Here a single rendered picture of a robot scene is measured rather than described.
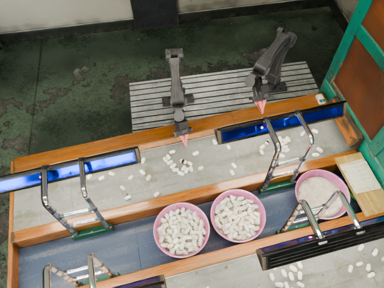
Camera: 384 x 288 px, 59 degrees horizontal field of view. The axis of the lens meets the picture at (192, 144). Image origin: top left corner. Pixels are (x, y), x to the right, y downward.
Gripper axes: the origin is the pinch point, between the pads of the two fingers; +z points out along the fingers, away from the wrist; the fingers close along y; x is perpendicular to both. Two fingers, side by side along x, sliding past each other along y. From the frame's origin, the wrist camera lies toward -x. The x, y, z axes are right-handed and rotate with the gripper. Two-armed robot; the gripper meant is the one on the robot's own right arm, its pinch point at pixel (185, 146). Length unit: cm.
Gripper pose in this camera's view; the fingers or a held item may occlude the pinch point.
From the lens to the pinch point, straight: 184.4
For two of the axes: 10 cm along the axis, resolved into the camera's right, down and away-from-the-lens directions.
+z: 2.0, 9.6, 1.8
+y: 9.7, -2.2, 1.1
